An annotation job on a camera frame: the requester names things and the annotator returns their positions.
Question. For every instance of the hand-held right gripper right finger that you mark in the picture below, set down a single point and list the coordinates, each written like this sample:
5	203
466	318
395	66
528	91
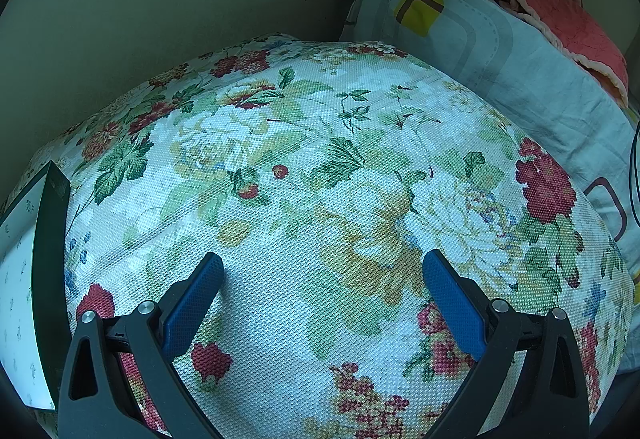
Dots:
455	304

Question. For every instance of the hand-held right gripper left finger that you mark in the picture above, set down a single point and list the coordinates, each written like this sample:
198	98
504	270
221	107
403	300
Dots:
192	304

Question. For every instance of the green cardboard tray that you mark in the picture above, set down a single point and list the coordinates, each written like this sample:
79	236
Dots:
20	294

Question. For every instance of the pale patterned pillow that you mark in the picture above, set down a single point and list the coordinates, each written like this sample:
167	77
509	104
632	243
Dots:
500	59

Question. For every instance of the pink quilted blanket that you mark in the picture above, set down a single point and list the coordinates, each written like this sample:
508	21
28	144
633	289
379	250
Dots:
565	14

